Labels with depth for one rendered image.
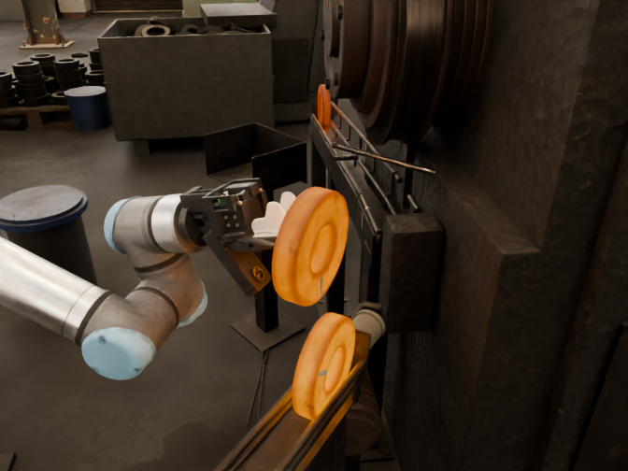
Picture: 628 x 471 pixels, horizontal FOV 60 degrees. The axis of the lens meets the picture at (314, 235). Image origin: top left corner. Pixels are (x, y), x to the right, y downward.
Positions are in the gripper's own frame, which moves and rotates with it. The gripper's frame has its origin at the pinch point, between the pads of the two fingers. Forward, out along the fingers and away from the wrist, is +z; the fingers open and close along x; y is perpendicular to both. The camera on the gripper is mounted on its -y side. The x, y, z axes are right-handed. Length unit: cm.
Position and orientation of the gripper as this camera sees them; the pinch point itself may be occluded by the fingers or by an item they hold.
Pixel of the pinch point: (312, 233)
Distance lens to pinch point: 71.0
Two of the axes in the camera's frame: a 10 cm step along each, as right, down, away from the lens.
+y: -2.4, -9.1, -3.5
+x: 4.8, -4.2, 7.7
